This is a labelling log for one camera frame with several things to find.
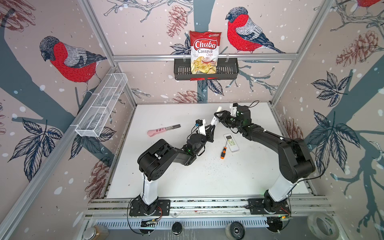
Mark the clear tape roll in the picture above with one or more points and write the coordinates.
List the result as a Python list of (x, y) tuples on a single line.
[(323, 226)]

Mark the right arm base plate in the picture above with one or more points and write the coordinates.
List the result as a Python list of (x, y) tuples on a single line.
[(255, 207)]

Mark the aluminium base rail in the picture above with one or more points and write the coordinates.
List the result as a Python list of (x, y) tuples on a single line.
[(210, 207)]

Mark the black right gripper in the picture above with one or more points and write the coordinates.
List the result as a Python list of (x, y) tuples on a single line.
[(224, 115)]

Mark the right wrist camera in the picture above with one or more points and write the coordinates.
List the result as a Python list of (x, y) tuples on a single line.
[(234, 109)]

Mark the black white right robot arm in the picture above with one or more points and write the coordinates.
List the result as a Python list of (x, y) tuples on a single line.
[(295, 161)]

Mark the Chuba cassava chips bag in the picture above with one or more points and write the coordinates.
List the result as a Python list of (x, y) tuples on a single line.
[(204, 52)]

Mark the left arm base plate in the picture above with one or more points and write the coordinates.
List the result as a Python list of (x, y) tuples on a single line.
[(138, 208)]

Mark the orange black screwdriver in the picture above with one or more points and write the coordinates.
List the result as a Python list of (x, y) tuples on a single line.
[(223, 153)]

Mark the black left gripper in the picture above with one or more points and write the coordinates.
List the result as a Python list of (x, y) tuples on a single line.
[(210, 139)]

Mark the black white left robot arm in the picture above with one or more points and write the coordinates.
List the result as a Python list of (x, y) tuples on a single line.
[(154, 162)]

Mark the pink handled knife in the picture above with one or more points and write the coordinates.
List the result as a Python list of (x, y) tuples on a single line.
[(152, 133)]

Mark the black wall basket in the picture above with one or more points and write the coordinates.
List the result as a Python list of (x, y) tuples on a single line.
[(226, 70)]

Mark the white remote control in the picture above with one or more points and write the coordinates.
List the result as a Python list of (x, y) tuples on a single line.
[(231, 143), (215, 120)]

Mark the metal lidded jar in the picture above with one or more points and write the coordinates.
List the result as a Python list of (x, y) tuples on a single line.
[(96, 232)]

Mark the white wire mesh basket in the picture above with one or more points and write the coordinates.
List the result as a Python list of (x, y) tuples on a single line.
[(96, 117)]

